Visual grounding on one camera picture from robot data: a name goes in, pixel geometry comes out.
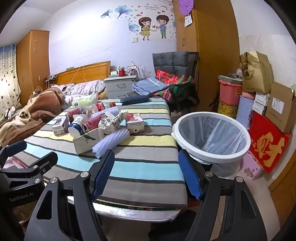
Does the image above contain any beige paper box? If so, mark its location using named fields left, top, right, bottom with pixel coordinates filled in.
left=73, top=127, right=104, bottom=156

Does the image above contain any small wooden wardrobe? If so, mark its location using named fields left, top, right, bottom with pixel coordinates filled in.
left=16, top=30, right=50, bottom=107

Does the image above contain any gold paper bag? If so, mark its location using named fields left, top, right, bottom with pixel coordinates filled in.
left=239, top=51, right=274, bottom=94

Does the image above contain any white blue plastic jar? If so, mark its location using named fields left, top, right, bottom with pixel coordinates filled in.
left=68, top=115, right=87, bottom=138

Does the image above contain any wooden door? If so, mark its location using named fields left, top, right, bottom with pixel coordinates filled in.
left=268, top=134, right=296, bottom=230

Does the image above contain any red gift box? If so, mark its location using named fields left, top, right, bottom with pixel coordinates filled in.
left=248, top=111, right=293, bottom=174

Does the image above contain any white rimmed trash bin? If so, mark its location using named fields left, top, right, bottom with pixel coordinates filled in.
left=172, top=112, right=251, bottom=179

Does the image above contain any open cardboard box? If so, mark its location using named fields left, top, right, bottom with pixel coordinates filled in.
left=265, top=81, right=296, bottom=133

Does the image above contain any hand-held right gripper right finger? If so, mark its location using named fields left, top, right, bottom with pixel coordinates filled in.
left=178, top=149, right=281, bottom=241

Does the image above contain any purple hanging pad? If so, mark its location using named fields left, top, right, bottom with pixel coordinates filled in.
left=179, top=0, right=194, bottom=16

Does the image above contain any black office chair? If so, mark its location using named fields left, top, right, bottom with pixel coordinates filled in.
left=162, top=51, right=200, bottom=112

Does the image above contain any pink plastic storage bin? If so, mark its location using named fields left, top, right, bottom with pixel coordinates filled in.
left=218, top=80, right=243, bottom=106

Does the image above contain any pink floral box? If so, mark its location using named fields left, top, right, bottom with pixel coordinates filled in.
left=240, top=152, right=265, bottom=181

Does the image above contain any dark blue case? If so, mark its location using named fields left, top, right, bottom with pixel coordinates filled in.
left=120, top=96, right=149, bottom=106

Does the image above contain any blue folded cloth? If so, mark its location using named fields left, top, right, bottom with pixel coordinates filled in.
left=132, top=77, right=169, bottom=96

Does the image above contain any red drink can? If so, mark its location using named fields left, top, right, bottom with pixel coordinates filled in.
left=82, top=115, right=103, bottom=133

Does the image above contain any small white box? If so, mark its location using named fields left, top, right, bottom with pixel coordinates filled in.
left=252, top=100, right=269, bottom=116
left=254, top=92, right=270, bottom=102

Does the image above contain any striped table cloth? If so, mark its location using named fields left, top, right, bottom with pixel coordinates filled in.
left=23, top=97, right=188, bottom=209

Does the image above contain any patterned grey bin lid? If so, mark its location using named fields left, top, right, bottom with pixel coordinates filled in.
left=217, top=75, right=243, bottom=84

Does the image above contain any brown plush blanket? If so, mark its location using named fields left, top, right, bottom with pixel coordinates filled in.
left=0, top=87, right=70, bottom=146

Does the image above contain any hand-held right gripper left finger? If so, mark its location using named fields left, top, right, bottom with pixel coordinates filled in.
left=23, top=149, right=116, bottom=241

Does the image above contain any cartoon couple wall sticker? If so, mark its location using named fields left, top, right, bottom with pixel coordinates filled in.
left=137, top=14, right=169, bottom=41

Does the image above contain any lavender round box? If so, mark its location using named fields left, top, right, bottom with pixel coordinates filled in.
left=236, top=95, right=255, bottom=130

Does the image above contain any pink grey quilt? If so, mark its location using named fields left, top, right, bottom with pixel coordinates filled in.
left=50, top=80, right=107, bottom=102

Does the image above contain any yellow patterned box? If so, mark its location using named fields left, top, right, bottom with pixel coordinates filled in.
left=217, top=100, right=240, bottom=120

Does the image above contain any patterned curtain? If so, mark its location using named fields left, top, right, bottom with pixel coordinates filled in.
left=0, top=44, right=22, bottom=121

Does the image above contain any yellow tissue pack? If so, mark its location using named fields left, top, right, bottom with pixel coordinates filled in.
left=72, top=95, right=98, bottom=109

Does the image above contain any grey quilted chair cushion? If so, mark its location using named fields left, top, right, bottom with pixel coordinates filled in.
left=152, top=51, right=189, bottom=77

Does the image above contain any dark red snack packet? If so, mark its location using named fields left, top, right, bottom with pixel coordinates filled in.
left=65, top=108, right=82, bottom=121

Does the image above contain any wooden bed headboard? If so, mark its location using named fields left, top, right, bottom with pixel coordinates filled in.
left=57, top=61, right=111, bottom=86

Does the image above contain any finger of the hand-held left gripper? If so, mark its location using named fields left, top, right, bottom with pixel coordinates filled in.
left=0, top=140, right=28, bottom=167
left=0, top=151, right=59, bottom=174

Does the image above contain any printed white paper cup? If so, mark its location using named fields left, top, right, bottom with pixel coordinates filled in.
left=98, top=111, right=128, bottom=135

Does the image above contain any grey nightstand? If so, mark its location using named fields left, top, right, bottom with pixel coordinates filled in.
left=104, top=75, right=139, bottom=100

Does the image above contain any blue flower wall sticker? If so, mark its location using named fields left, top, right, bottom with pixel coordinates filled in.
left=100, top=6, right=140, bottom=33

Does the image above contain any clear bottle with red label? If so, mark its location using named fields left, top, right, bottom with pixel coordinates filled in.
left=81, top=102, right=116, bottom=115

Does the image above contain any red plaid cloth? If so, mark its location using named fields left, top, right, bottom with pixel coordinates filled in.
left=150, top=70, right=195, bottom=102

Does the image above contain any tall wooden wardrobe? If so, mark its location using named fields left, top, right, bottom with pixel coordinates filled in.
left=173, top=0, right=240, bottom=116

